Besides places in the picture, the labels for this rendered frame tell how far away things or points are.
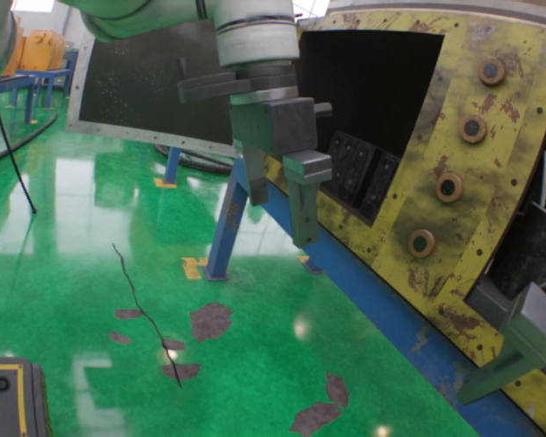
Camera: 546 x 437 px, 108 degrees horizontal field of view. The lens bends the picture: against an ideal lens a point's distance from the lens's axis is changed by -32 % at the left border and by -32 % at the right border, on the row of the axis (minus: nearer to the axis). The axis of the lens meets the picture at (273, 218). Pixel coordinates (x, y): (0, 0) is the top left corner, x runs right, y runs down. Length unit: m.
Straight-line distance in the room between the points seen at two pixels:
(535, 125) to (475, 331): 0.36
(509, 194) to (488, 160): 0.07
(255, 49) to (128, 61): 0.75
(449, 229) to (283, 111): 0.38
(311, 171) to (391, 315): 0.47
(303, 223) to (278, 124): 0.10
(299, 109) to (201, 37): 0.77
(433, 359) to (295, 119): 0.52
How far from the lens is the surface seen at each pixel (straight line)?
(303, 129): 0.28
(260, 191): 0.42
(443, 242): 0.55
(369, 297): 0.69
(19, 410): 0.68
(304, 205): 0.28
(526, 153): 0.53
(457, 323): 0.56
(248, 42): 0.29
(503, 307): 0.54
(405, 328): 0.64
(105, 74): 1.01
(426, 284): 0.57
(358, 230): 0.66
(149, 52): 1.00
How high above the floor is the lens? 0.91
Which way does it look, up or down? 22 degrees down
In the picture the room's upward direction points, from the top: 19 degrees clockwise
